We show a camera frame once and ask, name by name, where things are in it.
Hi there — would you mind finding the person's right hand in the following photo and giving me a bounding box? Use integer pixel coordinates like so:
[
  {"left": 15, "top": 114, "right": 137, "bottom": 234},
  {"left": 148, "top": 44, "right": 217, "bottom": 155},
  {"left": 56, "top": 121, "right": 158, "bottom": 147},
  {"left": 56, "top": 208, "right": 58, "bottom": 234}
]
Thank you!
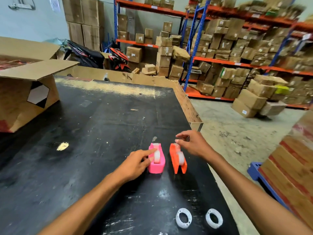
[{"left": 175, "top": 130, "right": 216, "bottom": 162}]

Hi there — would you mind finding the person's left hand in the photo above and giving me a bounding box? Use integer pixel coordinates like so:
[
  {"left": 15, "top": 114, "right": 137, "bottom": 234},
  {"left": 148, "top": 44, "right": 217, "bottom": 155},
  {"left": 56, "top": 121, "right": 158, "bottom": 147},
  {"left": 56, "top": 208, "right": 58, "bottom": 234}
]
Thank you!
[{"left": 114, "top": 148, "right": 157, "bottom": 184}]

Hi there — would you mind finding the pink tape dispenser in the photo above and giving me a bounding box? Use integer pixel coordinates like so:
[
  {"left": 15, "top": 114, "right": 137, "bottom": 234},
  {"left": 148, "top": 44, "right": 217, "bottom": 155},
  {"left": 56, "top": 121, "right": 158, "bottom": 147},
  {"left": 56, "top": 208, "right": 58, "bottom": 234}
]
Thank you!
[{"left": 147, "top": 143, "right": 166, "bottom": 174}]

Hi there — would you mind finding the orange tape dispenser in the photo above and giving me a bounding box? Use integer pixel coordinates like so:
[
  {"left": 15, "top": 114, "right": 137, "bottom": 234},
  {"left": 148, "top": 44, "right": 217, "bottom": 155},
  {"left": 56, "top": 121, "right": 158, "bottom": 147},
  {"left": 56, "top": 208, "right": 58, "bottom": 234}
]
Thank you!
[{"left": 169, "top": 143, "right": 188, "bottom": 175}]

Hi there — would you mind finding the person's left forearm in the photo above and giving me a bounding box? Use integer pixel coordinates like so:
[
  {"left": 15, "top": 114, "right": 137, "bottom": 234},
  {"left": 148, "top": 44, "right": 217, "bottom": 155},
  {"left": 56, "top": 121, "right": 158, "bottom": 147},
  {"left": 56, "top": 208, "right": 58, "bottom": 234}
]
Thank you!
[{"left": 38, "top": 167, "right": 128, "bottom": 235}]

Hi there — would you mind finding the person's right forearm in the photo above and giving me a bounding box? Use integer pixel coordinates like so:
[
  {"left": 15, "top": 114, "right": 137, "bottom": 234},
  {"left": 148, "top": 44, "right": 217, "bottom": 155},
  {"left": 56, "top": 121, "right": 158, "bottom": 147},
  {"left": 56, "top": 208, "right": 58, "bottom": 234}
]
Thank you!
[{"left": 205, "top": 152, "right": 313, "bottom": 235}]

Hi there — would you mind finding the cardboard rim around table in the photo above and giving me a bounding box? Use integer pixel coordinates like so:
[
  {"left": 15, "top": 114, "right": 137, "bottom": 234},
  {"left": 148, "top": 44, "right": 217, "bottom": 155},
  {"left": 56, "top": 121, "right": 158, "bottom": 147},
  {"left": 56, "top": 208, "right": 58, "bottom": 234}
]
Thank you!
[{"left": 56, "top": 65, "right": 203, "bottom": 132}]

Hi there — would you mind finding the blue plastic pallet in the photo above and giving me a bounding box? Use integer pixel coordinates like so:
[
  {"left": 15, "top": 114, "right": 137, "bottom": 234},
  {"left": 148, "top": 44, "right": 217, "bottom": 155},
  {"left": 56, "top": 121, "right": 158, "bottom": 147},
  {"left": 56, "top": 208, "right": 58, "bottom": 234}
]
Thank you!
[{"left": 247, "top": 162, "right": 292, "bottom": 211}]

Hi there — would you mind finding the heap of boxes on cart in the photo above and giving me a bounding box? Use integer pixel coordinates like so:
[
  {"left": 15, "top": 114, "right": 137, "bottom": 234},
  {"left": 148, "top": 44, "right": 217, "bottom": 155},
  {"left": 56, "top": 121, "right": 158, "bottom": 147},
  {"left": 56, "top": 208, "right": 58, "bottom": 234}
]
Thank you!
[{"left": 231, "top": 74, "right": 289, "bottom": 119}]

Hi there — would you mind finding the pile of cardboard boxes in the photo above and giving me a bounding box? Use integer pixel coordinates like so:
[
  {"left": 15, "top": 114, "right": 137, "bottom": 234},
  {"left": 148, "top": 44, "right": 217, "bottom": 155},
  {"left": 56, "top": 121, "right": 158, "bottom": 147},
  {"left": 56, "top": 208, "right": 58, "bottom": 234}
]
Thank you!
[{"left": 117, "top": 14, "right": 191, "bottom": 81}]

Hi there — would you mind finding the blue and orange shelving rack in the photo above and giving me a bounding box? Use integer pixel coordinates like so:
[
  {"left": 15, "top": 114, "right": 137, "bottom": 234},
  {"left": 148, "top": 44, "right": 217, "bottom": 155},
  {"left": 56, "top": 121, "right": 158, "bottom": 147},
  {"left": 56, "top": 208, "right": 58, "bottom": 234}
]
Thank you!
[
  {"left": 182, "top": 0, "right": 313, "bottom": 110},
  {"left": 113, "top": 0, "right": 212, "bottom": 92}
]

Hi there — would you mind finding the red and black motorcycle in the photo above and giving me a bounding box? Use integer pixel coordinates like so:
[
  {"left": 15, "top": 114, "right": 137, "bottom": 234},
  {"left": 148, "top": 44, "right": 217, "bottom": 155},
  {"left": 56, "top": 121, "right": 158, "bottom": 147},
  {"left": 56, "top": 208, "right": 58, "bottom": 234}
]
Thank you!
[{"left": 107, "top": 47, "right": 131, "bottom": 73}]

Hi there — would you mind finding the shelves full of cardboard boxes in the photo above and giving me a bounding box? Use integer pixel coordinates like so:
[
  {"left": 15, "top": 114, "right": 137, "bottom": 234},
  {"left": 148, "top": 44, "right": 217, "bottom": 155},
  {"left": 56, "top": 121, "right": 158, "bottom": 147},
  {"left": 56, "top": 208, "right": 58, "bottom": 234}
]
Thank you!
[{"left": 185, "top": 0, "right": 313, "bottom": 105}]

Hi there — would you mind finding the yellow-green packet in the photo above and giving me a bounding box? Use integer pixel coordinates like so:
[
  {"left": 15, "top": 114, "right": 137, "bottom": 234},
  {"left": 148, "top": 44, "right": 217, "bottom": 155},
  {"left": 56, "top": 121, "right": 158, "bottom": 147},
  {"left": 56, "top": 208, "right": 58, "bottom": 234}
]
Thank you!
[{"left": 274, "top": 85, "right": 291, "bottom": 96}]

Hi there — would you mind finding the stack of red-striped cartons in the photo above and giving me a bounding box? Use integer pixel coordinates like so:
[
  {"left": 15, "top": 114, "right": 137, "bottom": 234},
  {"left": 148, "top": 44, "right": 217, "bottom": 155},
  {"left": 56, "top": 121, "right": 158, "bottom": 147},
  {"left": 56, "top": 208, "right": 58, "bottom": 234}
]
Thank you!
[{"left": 258, "top": 110, "right": 313, "bottom": 230}]

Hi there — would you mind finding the large open cardboard box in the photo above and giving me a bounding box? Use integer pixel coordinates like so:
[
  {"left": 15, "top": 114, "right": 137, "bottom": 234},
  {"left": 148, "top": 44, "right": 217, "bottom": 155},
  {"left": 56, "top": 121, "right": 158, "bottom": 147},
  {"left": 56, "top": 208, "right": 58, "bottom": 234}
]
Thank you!
[{"left": 0, "top": 36, "right": 79, "bottom": 133}]

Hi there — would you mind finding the tall stack of big cartons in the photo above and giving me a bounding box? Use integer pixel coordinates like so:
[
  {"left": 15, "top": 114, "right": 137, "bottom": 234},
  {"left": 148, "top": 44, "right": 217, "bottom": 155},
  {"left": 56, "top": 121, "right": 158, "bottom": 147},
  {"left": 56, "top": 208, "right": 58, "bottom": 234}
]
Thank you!
[{"left": 61, "top": 0, "right": 105, "bottom": 52}]

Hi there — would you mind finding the white empty tape core ring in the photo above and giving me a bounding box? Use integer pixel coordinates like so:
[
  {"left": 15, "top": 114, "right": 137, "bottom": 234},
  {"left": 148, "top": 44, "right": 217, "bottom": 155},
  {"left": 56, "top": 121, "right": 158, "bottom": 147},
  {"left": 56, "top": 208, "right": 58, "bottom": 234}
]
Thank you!
[
  {"left": 175, "top": 208, "right": 193, "bottom": 229},
  {"left": 205, "top": 208, "right": 224, "bottom": 229}
]

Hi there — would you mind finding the grey wall fixture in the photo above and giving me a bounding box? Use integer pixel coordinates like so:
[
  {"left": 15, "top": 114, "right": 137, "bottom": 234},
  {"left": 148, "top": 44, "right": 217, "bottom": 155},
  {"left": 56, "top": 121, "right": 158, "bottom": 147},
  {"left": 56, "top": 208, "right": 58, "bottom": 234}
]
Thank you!
[{"left": 8, "top": 0, "right": 36, "bottom": 10}]

